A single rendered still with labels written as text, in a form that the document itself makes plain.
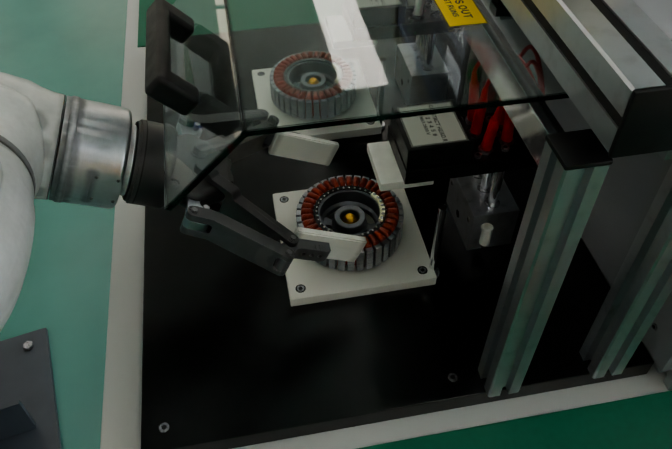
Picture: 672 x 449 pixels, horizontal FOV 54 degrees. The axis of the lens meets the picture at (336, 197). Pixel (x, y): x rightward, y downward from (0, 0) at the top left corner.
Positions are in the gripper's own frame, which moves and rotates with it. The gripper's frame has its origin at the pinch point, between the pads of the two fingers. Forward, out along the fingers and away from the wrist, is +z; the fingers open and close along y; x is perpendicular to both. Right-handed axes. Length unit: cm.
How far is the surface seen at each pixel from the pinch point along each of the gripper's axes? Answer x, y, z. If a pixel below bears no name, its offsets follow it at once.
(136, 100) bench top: -17.8, -33.1, -16.5
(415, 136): 9.9, 1.0, 3.6
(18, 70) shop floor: -109, -160, -39
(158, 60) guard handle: 14.6, 6.1, -21.0
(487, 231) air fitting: 2.9, 4.4, 15.0
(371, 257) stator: -2.7, 5.0, 4.1
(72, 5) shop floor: -103, -201, -26
